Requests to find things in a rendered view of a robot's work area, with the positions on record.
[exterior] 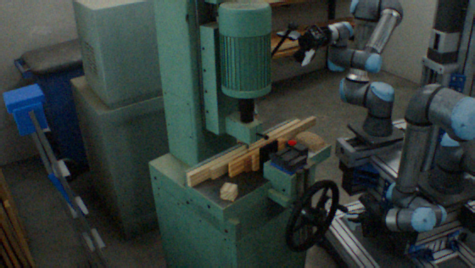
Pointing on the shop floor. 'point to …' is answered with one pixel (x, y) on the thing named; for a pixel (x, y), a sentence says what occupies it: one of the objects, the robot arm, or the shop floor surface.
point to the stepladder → (24, 108)
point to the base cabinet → (171, 208)
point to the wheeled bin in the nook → (59, 98)
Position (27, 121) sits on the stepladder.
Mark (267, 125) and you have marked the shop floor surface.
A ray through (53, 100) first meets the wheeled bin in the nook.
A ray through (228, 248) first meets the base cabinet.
